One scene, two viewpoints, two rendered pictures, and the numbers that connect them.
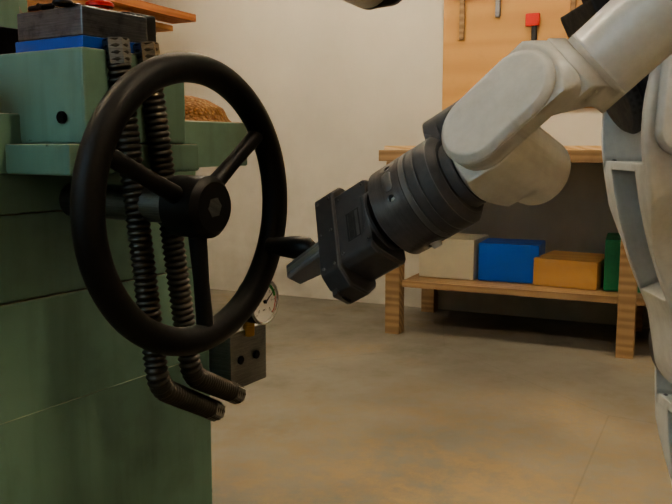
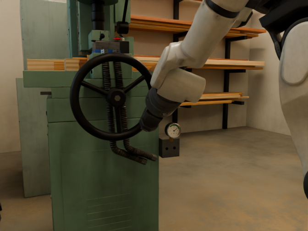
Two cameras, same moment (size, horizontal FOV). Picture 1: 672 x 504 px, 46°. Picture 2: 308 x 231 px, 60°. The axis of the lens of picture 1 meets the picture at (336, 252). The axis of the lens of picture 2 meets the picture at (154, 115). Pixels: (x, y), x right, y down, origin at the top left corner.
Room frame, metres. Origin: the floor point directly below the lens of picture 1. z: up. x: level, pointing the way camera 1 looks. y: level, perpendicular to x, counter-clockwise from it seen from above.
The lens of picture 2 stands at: (0.15, -0.51, 0.88)
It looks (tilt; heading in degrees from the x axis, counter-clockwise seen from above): 8 degrees down; 39
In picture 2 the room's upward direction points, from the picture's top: straight up
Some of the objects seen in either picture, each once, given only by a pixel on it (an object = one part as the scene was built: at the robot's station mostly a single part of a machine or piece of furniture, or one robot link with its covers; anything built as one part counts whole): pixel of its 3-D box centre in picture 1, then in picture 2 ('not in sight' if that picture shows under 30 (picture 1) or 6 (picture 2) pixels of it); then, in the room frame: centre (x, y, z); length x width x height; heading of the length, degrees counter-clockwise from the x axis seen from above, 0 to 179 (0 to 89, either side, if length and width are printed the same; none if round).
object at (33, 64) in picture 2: not in sight; (101, 66); (0.95, 0.44, 0.92); 0.60 x 0.02 x 0.05; 149
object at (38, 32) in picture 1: (95, 30); (110, 46); (0.84, 0.25, 0.99); 0.13 x 0.11 x 0.06; 149
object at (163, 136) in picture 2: (217, 350); (166, 145); (1.08, 0.17, 0.58); 0.12 x 0.08 x 0.08; 59
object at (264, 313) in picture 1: (254, 307); (172, 132); (1.04, 0.11, 0.65); 0.06 x 0.04 x 0.08; 149
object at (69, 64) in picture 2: not in sight; (71, 64); (0.76, 0.38, 0.92); 0.05 x 0.04 x 0.04; 156
